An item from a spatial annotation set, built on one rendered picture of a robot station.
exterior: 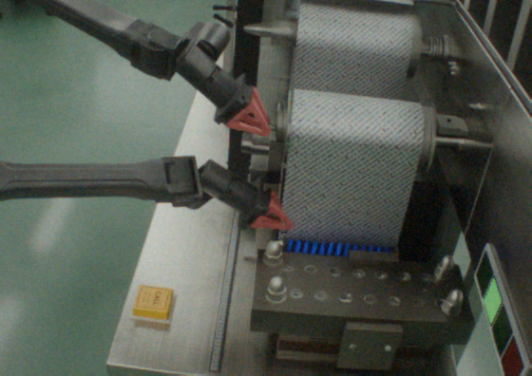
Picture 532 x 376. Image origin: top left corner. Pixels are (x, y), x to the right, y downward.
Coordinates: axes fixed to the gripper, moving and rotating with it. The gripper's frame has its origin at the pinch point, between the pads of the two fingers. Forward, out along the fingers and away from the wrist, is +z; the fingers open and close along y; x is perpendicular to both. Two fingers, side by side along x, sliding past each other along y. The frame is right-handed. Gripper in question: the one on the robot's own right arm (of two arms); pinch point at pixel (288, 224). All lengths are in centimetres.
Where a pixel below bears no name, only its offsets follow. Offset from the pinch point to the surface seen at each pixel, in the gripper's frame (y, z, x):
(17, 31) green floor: -357, -140, -206
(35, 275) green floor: -83, -31, -142
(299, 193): 0.3, -2.8, 7.2
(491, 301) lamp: 29.9, 20.0, 25.7
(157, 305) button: 11.7, -13.1, -24.2
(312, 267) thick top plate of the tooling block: 7.6, 6.2, -0.6
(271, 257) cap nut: 8.4, -1.6, -2.7
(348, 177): 0.3, 1.9, 15.4
